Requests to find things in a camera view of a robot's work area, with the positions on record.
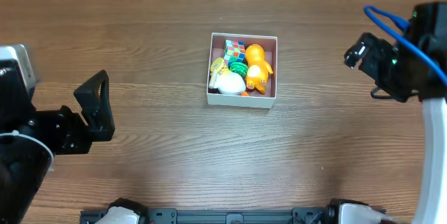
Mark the orange dinosaur figure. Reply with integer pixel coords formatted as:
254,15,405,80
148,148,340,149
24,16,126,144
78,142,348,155
245,44,274,95

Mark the right blue cable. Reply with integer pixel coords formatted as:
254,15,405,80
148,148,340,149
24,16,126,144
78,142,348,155
363,5,447,87

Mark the yellow wooden rattle drum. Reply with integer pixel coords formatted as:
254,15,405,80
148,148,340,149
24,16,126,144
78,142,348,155
208,57,230,89

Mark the white duck plush toy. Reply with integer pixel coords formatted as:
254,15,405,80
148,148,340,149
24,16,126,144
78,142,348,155
212,71,246,96

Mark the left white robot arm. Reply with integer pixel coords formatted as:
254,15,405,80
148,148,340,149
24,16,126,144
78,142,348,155
1,70,115,223

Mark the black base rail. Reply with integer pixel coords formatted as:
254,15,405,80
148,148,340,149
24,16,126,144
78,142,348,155
79,197,388,224

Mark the multicoloured puzzle cube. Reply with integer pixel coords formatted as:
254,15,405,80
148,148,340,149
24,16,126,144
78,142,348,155
223,40,246,67

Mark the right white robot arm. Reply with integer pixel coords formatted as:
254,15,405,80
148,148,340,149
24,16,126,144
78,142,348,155
344,1,446,223

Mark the green plastic spinning top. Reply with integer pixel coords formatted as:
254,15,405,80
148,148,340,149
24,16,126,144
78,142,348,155
230,61,248,78

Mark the white cardboard box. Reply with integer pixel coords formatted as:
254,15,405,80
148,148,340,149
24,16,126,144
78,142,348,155
206,33,278,109

